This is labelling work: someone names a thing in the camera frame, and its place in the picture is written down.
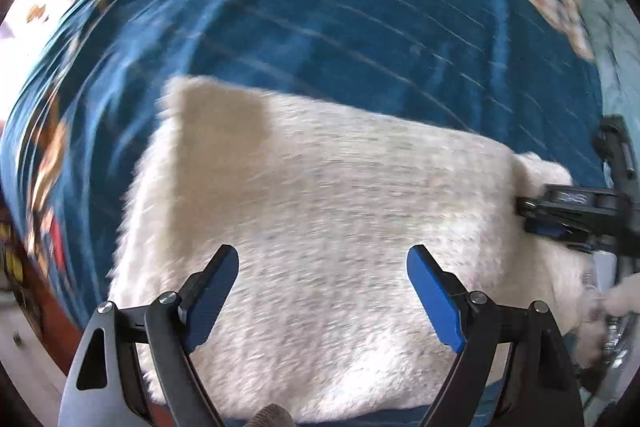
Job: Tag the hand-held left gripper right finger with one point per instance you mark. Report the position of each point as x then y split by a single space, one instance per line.
434 302

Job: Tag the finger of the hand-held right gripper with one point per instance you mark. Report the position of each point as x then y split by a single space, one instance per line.
565 199
547 231

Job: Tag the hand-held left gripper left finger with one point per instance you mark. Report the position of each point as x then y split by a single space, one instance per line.
210 302

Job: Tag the white tweed jacket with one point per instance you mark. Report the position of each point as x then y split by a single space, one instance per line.
325 207

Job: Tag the light blue duvet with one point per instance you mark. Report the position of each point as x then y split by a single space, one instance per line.
612 32

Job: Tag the white drawer unit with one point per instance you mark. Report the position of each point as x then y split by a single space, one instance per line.
25 367

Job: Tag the blue striped bed sheet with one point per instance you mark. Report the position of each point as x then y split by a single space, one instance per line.
325 7

